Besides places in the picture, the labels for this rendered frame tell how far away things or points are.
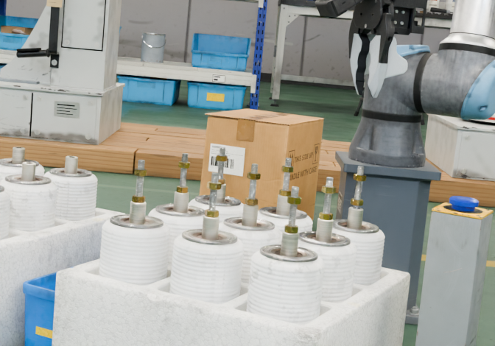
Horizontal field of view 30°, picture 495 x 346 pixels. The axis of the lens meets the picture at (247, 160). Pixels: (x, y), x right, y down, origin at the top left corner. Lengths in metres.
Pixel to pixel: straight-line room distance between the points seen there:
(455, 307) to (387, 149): 0.54
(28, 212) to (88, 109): 1.75
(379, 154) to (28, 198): 0.66
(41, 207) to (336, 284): 0.53
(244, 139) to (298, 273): 1.28
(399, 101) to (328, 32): 7.82
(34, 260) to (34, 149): 1.76
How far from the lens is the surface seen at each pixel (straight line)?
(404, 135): 1.79
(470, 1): 1.77
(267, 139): 2.40
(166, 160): 3.18
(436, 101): 1.76
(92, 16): 3.32
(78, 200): 1.64
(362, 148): 1.80
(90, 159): 3.22
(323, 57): 9.60
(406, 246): 1.80
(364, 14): 1.40
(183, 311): 1.20
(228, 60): 5.88
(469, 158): 3.33
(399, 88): 1.77
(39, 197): 1.54
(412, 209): 1.79
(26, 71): 3.48
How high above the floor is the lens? 0.54
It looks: 8 degrees down
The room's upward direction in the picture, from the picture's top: 5 degrees clockwise
